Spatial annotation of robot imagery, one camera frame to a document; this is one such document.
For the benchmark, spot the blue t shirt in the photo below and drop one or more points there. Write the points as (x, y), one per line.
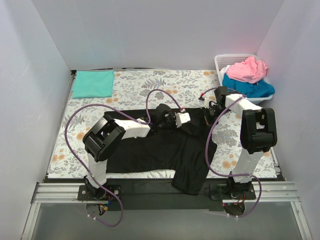
(260, 89)

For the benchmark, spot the black t shirt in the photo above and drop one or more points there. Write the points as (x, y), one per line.
(180, 149)

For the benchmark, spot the floral table cloth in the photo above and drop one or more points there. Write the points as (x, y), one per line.
(129, 92)

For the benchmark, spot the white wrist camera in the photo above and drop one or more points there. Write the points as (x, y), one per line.
(207, 102)
(183, 118)

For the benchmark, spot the white plastic basket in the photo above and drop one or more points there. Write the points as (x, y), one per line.
(223, 60)

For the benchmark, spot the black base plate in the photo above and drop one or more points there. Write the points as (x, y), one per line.
(156, 194)

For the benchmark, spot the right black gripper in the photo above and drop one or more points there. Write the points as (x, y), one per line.
(212, 111)

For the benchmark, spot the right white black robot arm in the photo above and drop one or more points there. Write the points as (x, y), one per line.
(258, 134)

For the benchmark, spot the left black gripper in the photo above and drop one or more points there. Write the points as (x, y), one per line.
(171, 119)

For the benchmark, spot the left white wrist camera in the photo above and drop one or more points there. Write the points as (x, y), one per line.
(183, 118)

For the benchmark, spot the white garment in basket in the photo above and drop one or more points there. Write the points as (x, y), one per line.
(223, 71)

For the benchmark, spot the pink t shirt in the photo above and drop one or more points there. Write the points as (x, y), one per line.
(248, 71)

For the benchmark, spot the folded teal t shirt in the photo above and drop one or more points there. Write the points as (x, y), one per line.
(93, 84)

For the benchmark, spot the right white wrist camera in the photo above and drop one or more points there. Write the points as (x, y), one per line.
(207, 102)

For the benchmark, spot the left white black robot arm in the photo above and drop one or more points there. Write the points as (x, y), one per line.
(105, 136)

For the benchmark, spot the aluminium frame rail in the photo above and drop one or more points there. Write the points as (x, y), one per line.
(154, 210)

